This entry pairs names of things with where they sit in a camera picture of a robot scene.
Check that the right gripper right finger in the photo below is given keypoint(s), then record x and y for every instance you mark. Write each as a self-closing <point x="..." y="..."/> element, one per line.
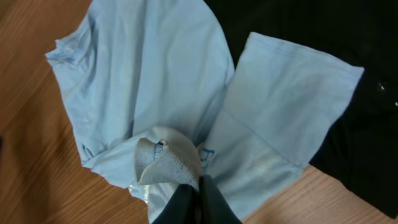
<point x="214" y="208"/>

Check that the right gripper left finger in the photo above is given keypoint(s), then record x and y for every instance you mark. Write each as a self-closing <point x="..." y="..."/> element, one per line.
<point x="181" y="207"/>

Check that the light blue t-shirt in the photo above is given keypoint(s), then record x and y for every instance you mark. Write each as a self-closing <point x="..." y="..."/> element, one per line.
<point x="156" y="101"/>

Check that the black garment pile right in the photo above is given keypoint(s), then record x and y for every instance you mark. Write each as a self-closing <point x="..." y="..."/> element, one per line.
<point x="360" y="149"/>

